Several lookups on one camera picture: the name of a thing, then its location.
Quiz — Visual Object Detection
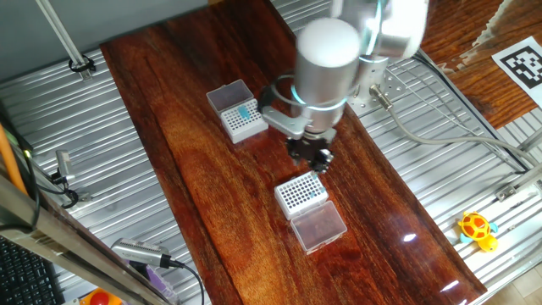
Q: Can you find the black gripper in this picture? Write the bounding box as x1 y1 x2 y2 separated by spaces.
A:
285 130 338 175

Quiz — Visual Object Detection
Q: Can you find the white hinged pipette tip box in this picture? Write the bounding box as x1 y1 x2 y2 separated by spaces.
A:
206 79 270 145
274 169 348 255

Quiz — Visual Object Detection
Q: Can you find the purple pipette tip box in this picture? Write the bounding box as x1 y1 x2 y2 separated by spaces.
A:
143 264 179 304

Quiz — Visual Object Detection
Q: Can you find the glossy wooden board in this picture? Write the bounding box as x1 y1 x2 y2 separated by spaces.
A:
100 0 488 305

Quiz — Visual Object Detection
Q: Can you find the yellow orange turtle toy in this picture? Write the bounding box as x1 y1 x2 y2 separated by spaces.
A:
457 210 500 253

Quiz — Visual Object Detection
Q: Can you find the aluminium profile bar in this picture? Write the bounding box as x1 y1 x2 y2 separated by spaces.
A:
517 126 542 153

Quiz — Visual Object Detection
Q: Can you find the white paper marker sheet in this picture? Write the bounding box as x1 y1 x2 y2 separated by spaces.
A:
490 36 542 109

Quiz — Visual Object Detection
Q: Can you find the black rod clamp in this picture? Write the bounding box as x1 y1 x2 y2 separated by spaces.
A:
68 53 97 74

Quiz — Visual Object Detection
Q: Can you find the aluminium rod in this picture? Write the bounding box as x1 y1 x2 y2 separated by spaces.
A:
34 0 92 81

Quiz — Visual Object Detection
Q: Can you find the orange pole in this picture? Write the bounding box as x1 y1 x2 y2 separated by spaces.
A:
0 122 29 196

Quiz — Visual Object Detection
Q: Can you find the black keyboard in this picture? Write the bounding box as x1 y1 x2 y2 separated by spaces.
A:
0 235 67 305

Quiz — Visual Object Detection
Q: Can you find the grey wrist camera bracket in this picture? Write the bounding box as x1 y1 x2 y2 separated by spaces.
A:
261 105 311 140

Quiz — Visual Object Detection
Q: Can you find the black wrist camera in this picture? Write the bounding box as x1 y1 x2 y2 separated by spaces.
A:
257 84 277 113

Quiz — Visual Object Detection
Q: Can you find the grey cable with metal connector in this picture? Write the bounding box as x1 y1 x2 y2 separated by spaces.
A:
368 83 542 169

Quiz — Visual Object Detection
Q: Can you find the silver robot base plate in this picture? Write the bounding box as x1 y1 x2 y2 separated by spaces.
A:
346 57 407 118

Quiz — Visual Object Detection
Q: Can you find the black camera cable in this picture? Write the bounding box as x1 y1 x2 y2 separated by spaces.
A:
163 253 207 305

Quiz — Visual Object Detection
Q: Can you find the aluminium profile bracket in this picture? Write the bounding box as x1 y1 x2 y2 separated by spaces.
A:
495 164 542 202

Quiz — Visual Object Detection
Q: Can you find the aluminium frame beam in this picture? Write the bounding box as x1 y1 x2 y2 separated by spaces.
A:
0 173 179 305

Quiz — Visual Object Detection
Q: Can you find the black hanging cable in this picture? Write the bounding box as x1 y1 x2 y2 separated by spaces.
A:
0 150 41 233

